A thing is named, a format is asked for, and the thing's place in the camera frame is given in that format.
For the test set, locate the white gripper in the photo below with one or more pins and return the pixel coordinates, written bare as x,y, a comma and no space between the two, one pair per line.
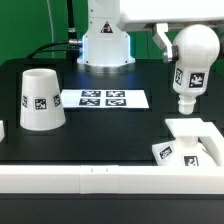
137,15

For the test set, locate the white lamp bulb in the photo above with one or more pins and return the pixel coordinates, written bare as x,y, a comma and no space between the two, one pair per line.
198,47

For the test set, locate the white lamp base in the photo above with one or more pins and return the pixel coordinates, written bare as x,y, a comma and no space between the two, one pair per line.
182,152

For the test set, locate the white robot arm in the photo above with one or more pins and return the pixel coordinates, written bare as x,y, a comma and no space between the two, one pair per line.
106,45

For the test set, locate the white lamp shade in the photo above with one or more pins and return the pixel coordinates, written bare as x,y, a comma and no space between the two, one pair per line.
41,105

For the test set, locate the white right fence bar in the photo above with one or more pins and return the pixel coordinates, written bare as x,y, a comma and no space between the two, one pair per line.
206,132

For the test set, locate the white fence bar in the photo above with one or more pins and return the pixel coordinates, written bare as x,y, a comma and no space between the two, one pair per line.
2,132
206,132
110,179

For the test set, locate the white marker sheet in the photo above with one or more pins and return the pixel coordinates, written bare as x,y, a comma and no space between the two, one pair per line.
87,98

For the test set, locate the white front fence bar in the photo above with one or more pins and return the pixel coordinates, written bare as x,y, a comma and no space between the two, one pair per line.
110,179

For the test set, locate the white left fence bar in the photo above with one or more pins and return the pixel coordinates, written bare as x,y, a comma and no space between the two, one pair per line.
2,132

